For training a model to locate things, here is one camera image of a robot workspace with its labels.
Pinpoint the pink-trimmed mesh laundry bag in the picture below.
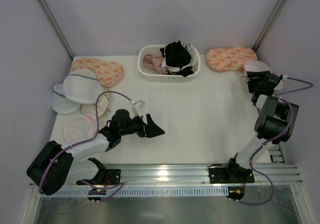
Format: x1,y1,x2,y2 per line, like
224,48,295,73
243,60,273,77

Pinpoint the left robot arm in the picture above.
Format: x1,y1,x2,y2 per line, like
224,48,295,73
26,109,165,196

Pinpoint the beige-trimmed laundry bag right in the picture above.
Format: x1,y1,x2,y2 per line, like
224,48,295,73
240,71,250,87

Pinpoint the beige laundry bag left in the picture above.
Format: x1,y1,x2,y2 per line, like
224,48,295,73
80,93,112,118

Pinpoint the pink-trimmed flat mesh bag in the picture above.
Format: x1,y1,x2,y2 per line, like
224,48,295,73
63,114,97,143

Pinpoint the pink bra in basket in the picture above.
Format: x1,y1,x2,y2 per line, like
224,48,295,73
143,54,165,75

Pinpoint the blue-trimmed mesh bag top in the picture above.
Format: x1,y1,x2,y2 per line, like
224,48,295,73
62,68,103,104

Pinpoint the blue-trimmed mesh bag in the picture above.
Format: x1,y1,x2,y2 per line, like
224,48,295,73
51,84,81,115
62,68,103,104

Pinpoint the black bra in basket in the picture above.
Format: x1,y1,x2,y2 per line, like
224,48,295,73
160,41,194,77

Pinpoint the blue-trimmed mesh bag lower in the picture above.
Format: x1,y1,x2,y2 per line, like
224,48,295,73
51,84,81,115

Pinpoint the white plastic basket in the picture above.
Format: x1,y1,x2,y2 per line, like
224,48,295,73
137,41,201,82

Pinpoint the floral pad right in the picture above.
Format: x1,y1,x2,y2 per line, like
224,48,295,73
206,47,258,72

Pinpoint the floral pad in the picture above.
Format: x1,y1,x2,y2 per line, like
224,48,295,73
206,47,258,72
71,58,124,88

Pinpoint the floral pad left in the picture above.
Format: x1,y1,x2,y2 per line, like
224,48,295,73
71,58,124,88

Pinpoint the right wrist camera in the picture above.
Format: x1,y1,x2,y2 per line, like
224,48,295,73
274,75,288,91

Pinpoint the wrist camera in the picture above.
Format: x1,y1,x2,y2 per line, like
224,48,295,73
274,75,288,91
130,100,145,117

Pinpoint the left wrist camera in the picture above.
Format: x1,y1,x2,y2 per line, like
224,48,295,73
130,100,145,117

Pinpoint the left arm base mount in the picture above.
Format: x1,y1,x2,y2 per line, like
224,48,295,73
76,169,121,186

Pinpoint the white slotted cable duct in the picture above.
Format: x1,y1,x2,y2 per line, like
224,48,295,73
52,186,229,198

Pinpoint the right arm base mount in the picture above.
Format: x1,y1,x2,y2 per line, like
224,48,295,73
208,164,255,184

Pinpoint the aluminium mounting rail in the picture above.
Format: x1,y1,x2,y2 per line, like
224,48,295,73
29,162,303,188

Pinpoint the right frame post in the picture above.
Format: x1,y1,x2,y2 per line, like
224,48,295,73
252,0,288,52

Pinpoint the frame post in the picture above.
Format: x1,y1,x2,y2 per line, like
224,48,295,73
252,0,288,52
37,0,75,60

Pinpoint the left frame post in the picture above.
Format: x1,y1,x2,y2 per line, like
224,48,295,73
37,0,75,60

